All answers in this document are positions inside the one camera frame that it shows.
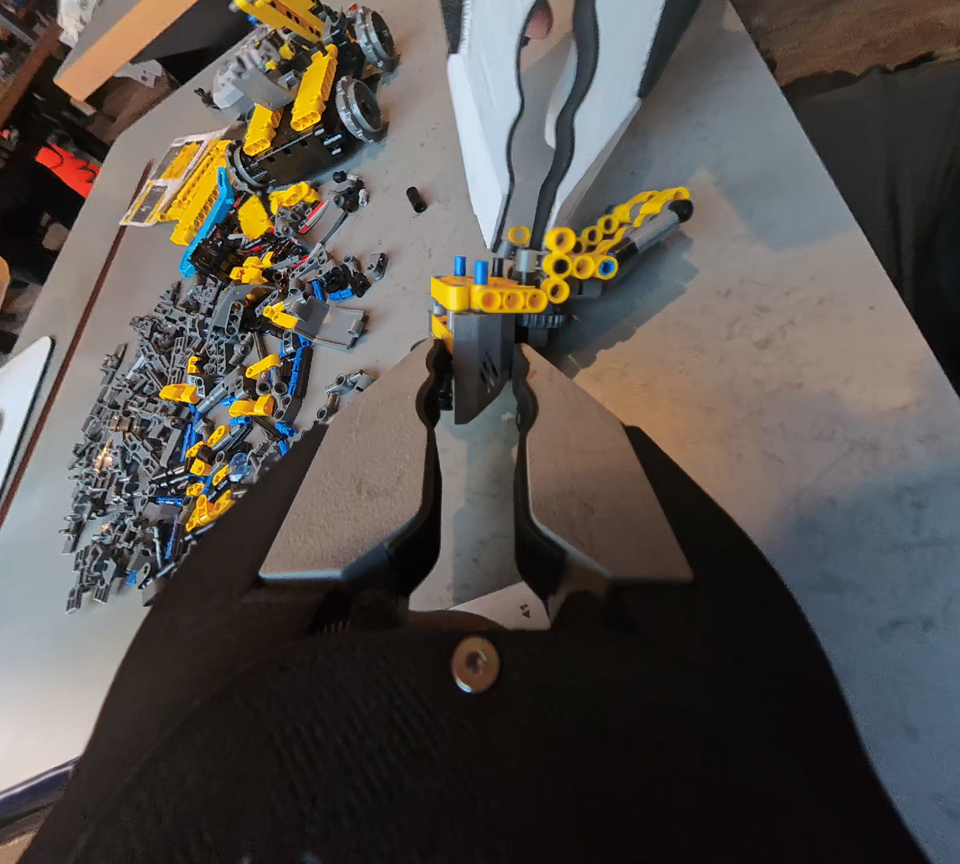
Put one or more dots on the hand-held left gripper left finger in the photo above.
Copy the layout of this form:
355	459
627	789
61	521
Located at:
352	496

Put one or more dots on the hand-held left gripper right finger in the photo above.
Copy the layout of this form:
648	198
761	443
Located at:
600	496

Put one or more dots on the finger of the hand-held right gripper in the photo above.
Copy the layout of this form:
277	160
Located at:
630	24
487	91

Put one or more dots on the yellow black brick vehicle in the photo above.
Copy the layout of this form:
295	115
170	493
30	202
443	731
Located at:
315	84

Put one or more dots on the yellow brick assembly with gear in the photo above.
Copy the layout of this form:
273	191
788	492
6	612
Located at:
480	361

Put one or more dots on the yellow brick arm with piston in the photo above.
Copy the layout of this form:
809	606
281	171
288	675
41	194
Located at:
656	228

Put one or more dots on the grey desk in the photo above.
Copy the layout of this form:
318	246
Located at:
750	391

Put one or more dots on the person's right hand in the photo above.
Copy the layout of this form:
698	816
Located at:
541	20

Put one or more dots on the clear blue round brick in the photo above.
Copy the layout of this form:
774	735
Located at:
238	466

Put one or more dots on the small black cylinder brick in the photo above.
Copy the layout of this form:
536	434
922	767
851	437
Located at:
416	200

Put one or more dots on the grey curved panel brick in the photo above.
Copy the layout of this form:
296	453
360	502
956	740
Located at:
334	324

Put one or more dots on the pile of loose building bricks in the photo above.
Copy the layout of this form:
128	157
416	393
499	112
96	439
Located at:
150	429

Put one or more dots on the yellow and blue beam stack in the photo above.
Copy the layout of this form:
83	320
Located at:
202	189

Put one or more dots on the person's legs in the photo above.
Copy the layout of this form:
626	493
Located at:
885	204

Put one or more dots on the orange wooden table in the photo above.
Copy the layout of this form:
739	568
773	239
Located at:
172	1

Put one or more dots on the clear sticker sheet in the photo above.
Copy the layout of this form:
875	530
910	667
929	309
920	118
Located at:
161	181

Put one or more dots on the red object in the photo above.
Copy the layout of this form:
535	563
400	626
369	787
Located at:
67	170

